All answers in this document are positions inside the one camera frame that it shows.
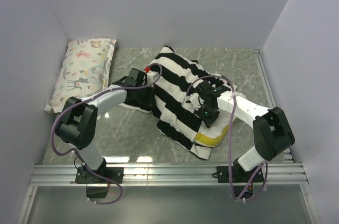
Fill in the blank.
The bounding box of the aluminium mounting rail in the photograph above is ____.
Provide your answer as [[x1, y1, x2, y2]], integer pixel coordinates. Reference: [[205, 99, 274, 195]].
[[17, 162, 321, 223]]

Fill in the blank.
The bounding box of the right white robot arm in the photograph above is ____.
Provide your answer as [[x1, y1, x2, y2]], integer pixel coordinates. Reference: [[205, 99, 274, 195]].
[[188, 80, 295, 182]]

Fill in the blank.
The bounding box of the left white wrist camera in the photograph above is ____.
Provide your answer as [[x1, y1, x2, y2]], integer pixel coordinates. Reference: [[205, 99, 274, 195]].
[[145, 67, 159, 85]]

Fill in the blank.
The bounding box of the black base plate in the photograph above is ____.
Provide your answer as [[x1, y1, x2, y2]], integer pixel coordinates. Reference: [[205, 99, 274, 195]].
[[212, 166, 264, 183], [75, 166, 124, 184]]

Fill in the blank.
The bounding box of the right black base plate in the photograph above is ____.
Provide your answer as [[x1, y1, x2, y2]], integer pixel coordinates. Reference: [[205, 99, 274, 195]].
[[212, 166, 264, 183]]

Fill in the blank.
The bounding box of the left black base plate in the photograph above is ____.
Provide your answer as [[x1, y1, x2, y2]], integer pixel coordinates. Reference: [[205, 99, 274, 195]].
[[75, 166, 124, 184]]

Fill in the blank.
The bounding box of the black white striped pillowcase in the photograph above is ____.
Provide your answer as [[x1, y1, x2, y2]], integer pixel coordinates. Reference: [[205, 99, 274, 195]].
[[118, 45, 231, 161]]

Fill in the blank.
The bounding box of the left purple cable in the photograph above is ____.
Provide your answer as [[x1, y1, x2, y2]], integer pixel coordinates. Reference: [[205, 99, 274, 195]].
[[52, 63, 163, 205]]

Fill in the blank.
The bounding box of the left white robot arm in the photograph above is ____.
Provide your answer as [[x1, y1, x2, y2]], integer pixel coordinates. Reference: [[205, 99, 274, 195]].
[[51, 67, 162, 183]]

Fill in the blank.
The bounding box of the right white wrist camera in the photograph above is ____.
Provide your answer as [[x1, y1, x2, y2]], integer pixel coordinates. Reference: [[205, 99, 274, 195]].
[[184, 93, 202, 110]]

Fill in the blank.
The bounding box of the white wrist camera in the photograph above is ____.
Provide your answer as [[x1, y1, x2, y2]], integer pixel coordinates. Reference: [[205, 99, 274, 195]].
[[145, 67, 159, 85], [184, 93, 202, 110]]

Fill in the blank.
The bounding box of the white pillow yellow edge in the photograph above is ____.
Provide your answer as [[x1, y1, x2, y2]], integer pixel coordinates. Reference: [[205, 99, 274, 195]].
[[193, 75, 245, 148]]

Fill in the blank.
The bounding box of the floral patterned pillow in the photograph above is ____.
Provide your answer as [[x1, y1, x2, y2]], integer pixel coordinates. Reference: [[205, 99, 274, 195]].
[[44, 38, 116, 113]]

